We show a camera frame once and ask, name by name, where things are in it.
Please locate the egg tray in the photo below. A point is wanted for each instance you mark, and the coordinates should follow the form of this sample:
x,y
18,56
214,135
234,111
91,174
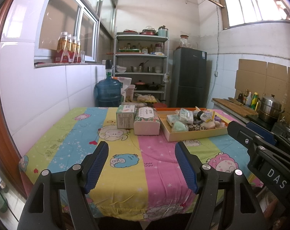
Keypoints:
x,y
146,98

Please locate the white flour bag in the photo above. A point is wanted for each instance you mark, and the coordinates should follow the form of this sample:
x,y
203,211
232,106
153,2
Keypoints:
x,y
124,82

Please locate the leopard print cloth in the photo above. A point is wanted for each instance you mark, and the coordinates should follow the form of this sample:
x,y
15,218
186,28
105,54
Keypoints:
x,y
195,127

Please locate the small white tissue pack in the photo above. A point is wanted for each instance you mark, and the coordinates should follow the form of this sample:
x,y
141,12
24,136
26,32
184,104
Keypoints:
x,y
172,119

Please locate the colourful cartoon printed blanket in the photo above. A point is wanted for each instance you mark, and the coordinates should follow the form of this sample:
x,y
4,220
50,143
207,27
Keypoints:
x,y
87,136

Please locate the flat red pan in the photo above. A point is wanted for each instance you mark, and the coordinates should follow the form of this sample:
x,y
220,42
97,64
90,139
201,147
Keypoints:
x,y
130,31

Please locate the clear drinking glass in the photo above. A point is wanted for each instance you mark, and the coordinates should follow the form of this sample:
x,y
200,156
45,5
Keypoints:
x,y
82,57

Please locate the row of condiment bottles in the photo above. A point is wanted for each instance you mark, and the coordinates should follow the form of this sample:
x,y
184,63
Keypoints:
x,y
254,99

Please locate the green sponge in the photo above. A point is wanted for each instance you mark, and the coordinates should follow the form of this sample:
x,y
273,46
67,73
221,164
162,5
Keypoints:
x,y
179,127

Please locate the orange drink bottle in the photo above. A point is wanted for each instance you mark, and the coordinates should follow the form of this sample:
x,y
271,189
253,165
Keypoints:
x,y
74,51
68,50
78,52
61,50

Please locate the orange-rimmed cardboard box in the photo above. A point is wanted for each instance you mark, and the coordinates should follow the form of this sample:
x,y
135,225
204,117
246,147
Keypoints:
x,y
197,135

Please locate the dark refrigerator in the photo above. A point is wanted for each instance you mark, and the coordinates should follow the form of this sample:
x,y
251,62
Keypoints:
x,y
188,76

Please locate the red plastic basin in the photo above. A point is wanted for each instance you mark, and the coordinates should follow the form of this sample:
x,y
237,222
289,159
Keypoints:
x,y
160,105

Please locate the sliding window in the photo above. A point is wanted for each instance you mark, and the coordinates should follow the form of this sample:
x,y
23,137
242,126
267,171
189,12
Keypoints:
x,y
61,16

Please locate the black induction cooktop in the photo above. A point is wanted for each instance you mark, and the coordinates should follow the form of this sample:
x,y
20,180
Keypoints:
x,y
252,117

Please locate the white bowl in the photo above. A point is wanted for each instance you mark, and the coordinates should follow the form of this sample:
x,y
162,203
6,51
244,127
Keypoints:
x,y
121,69

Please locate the green white tissue box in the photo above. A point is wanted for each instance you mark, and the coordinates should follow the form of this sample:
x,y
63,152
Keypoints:
x,y
125,119

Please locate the peach soft sponge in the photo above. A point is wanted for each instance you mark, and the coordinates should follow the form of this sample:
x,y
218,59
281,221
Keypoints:
x,y
208,125

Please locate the red lidded pot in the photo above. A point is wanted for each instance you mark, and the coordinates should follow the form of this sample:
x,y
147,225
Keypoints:
x,y
140,85

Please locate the wooden cutting board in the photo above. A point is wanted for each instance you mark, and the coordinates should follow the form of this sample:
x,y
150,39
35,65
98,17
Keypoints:
x,y
235,106

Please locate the brown cardboard wall sheet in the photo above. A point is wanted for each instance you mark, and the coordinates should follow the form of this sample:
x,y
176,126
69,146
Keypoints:
x,y
252,76

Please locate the glass jar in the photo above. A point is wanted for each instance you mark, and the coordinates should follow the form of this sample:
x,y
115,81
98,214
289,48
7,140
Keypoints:
x,y
184,43

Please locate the barred window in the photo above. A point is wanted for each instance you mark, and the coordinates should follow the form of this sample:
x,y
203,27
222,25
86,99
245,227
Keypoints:
x,y
250,4

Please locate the blue water jug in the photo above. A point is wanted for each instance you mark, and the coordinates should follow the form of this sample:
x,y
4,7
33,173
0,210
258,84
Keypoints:
x,y
109,93

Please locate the noodle packs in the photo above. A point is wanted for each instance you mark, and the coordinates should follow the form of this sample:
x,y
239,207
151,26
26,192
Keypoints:
x,y
140,104

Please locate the steel steamer pot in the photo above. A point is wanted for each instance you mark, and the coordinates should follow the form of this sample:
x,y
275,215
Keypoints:
x,y
270,110

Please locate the floral tissue pack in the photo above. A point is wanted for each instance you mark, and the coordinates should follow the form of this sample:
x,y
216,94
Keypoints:
x,y
146,124

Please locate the cream plush toy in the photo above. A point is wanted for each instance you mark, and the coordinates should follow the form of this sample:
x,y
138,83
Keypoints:
x,y
221,124

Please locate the large white green tissue pack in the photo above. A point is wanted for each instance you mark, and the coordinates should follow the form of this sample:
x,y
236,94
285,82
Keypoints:
x,y
186,116

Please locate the purple cloth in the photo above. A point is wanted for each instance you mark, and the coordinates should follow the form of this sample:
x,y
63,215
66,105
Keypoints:
x,y
217,119

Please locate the black water pump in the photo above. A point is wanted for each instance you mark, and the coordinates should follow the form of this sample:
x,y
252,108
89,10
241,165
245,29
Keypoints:
x,y
108,66

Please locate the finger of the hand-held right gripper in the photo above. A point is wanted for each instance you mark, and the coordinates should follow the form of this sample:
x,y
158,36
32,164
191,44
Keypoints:
x,y
259,130
238,131

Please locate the red lidded pan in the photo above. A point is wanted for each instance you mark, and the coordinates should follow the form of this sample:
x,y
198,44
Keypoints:
x,y
149,32

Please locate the pink plastic container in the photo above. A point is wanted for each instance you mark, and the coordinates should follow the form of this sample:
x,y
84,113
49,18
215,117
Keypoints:
x,y
130,92

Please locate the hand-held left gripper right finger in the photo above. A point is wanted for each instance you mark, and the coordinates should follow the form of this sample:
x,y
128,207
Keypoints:
x,y
186,167

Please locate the gas stove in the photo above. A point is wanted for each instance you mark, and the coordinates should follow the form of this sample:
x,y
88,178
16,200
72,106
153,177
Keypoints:
x,y
288,134

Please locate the black wok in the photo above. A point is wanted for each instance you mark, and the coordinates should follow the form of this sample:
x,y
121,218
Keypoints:
x,y
154,86

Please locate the grey metal shelf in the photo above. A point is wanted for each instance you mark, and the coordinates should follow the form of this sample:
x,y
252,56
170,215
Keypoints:
x,y
140,38

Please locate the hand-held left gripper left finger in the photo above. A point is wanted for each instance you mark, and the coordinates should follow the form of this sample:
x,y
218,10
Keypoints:
x,y
97,165

